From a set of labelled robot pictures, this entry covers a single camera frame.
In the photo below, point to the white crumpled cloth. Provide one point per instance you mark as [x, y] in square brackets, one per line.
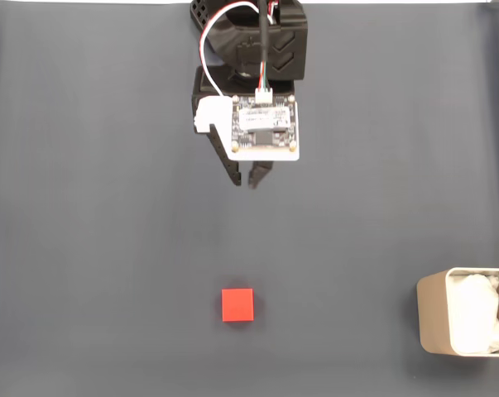
[476, 314]

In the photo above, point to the beige rounded box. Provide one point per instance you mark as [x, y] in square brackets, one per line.
[433, 314]

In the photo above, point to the camera board on white mount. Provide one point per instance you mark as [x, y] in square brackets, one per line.
[265, 124]

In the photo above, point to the red cube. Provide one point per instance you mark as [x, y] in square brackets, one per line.
[237, 305]

